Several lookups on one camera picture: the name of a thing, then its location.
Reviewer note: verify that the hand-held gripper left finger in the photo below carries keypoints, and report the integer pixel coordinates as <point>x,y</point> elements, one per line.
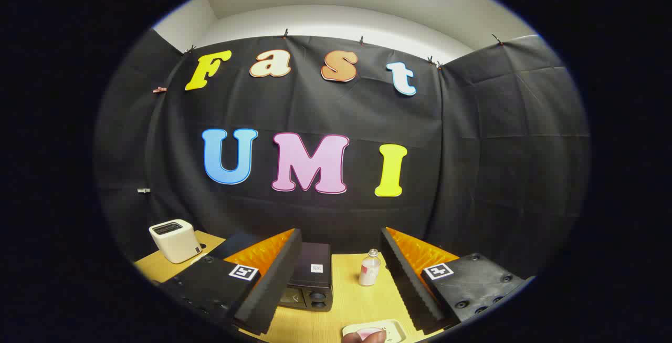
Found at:
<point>278,280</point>

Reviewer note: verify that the black toaster oven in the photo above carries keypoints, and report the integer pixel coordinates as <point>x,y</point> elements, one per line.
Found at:
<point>314,280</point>

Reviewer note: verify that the pink ham slice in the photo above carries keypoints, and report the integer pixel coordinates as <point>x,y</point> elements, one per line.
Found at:
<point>368,330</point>

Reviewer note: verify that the cream square plate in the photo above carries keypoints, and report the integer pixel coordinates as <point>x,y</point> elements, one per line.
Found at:
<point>395,328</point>

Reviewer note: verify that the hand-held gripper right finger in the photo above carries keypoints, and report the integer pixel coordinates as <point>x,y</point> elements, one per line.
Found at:
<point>407,280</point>

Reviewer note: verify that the white toaster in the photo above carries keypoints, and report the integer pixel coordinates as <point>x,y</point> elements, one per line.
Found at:
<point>174,240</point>

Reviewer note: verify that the clear plastic bottle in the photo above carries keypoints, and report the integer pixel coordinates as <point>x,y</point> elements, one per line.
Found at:
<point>369,271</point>

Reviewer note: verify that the red clip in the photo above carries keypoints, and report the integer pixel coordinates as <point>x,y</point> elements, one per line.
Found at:
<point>159,90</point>

